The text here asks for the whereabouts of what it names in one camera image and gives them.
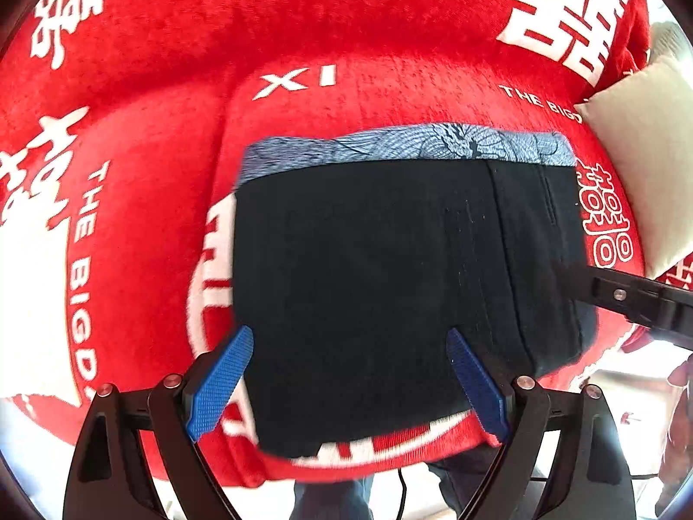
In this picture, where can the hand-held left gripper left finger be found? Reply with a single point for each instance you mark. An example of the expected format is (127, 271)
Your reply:
(222, 384)

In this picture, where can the cream pillow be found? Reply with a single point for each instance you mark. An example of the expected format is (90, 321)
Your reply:
(644, 146)

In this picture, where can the black pants with blue waistband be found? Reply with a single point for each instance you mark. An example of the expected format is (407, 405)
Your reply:
(352, 281)

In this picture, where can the red printed blanket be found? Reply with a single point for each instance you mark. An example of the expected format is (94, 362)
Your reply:
(162, 38)

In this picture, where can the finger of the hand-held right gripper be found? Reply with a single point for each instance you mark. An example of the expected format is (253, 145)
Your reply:
(622, 295)

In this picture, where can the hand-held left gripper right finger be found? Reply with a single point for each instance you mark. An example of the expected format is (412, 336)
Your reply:
(476, 384)

